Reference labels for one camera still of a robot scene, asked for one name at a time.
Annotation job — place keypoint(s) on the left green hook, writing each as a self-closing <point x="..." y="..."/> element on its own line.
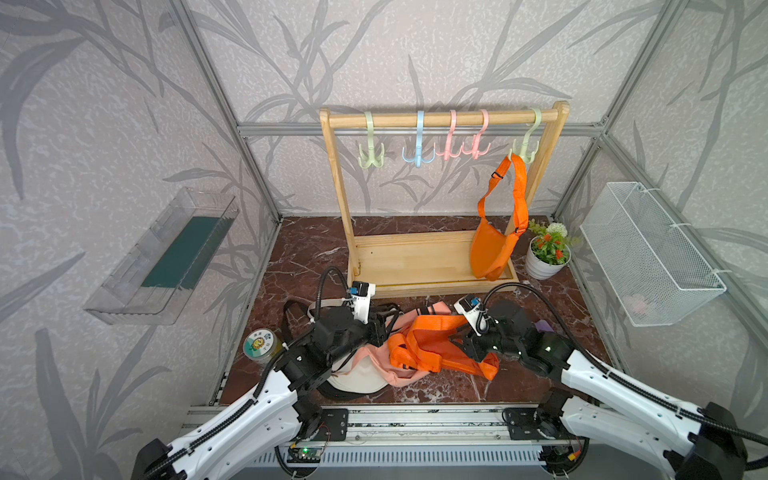
<point x="371" y="156"/>

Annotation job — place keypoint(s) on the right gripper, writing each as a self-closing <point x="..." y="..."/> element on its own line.
<point x="471" y="345"/>

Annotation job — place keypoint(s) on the right pink hook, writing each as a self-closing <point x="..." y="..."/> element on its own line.
<point x="475" y="152"/>

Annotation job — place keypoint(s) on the yellow tape roll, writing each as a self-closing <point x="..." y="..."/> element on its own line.
<point x="262" y="345"/>

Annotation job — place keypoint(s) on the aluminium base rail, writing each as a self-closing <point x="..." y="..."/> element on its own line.
<point x="422" y="436"/>

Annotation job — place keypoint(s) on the pink hook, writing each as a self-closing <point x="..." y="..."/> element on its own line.
<point x="475" y="152"/>
<point x="447" y="153"/>

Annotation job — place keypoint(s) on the pink sling bag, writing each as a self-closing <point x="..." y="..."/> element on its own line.
<point x="405" y="377"/>

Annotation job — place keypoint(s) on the cream white sling bag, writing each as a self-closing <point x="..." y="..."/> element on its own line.
<point x="368" y="370"/>

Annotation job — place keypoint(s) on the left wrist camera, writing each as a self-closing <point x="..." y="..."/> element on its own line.
<point x="360" y="295"/>

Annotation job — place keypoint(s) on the wooden hanging rack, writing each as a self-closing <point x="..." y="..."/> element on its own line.
<point x="414" y="264"/>

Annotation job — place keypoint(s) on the dark orange sling bag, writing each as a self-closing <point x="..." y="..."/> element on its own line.
<point x="425" y="346"/>

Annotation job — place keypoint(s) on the clear plastic wall shelf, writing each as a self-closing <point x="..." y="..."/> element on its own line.
<point x="154" y="281"/>

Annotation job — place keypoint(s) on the left pink hook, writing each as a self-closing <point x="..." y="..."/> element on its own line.
<point x="447" y="153"/>

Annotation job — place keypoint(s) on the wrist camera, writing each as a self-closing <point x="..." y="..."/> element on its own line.
<point x="474" y="312"/>
<point x="360" y="295"/>

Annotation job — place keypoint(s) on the green hook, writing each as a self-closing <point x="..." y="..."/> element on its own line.
<point x="526" y="152"/>
<point x="371" y="156"/>

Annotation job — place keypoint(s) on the light orange sling bag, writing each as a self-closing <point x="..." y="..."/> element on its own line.
<point x="490" y="248"/>

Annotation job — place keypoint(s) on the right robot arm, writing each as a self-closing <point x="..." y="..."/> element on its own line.
<point x="595" y="401"/>

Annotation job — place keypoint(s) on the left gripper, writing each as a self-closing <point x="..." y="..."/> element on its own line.
<point x="375" y="326"/>

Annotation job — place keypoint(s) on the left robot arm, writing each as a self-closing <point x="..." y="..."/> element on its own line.
<point x="277" y="410"/>

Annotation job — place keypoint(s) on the white wire basket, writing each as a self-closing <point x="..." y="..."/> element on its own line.
<point x="653" y="267"/>

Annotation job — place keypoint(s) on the right green hook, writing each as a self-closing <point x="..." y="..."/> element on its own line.
<point x="526" y="152"/>

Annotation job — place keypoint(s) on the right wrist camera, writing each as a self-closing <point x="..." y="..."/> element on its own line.
<point x="474" y="312"/>

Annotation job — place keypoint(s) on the potted flower plant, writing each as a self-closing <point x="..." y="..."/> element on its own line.
<point x="549" y="251"/>

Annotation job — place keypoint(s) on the blue hook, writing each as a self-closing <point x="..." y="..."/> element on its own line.
<point x="419" y="158"/>

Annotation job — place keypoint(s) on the purple pink brush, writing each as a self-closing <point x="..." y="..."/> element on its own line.
<point x="543" y="326"/>

